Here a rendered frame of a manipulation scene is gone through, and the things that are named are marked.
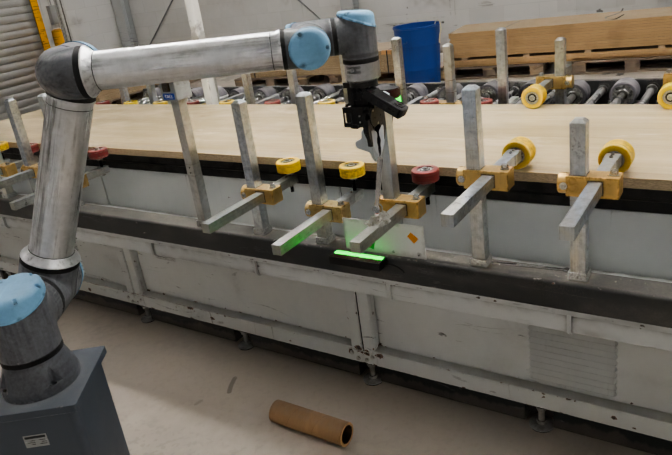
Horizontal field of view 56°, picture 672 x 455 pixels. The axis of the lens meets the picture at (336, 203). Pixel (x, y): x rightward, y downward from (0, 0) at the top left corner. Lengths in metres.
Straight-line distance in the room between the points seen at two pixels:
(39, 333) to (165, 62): 0.73
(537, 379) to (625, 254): 0.56
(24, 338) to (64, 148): 0.46
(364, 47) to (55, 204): 0.87
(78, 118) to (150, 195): 1.16
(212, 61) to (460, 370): 1.34
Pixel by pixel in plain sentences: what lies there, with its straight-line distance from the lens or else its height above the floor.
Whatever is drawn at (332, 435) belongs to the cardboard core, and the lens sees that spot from 2.23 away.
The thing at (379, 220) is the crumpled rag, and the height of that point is 0.87.
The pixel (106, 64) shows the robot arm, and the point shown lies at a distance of 1.49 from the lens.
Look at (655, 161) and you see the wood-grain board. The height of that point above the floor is 0.90.
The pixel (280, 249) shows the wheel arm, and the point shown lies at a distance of 1.70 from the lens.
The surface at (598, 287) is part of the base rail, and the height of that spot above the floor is 0.70.
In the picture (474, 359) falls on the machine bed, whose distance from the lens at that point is 2.23.
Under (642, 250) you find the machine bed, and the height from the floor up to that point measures 0.69.
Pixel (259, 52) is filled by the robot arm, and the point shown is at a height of 1.34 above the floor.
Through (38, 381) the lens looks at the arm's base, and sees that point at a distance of 1.76.
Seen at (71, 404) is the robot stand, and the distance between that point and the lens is 1.72.
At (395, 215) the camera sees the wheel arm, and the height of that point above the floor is 0.86.
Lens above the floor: 1.50
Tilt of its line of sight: 21 degrees down
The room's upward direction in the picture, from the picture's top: 8 degrees counter-clockwise
